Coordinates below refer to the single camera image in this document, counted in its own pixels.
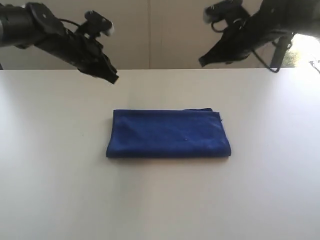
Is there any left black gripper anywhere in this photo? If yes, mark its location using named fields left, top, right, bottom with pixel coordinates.
left=59, top=33, right=119, bottom=84

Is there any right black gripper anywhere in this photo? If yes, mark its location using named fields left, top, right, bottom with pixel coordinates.
left=198, top=14, right=273, bottom=67

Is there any blue microfibre towel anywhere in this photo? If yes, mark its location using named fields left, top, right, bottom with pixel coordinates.
left=106, top=108, right=232, bottom=159

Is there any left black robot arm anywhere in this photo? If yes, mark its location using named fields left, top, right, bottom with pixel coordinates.
left=0, top=2, right=119, bottom=84

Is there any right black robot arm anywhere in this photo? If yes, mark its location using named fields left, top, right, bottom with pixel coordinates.
left=198, top=0, right=320, bottom=67

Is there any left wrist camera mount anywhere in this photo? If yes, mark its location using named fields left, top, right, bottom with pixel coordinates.
left=76, top=10, right=115, bottom=40

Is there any dark window frame post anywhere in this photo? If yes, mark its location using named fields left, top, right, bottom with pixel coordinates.
left=270, top=33, right=295, bottom=69

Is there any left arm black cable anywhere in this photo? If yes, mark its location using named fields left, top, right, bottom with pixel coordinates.
left=59, top=18, right=82, bottom=28

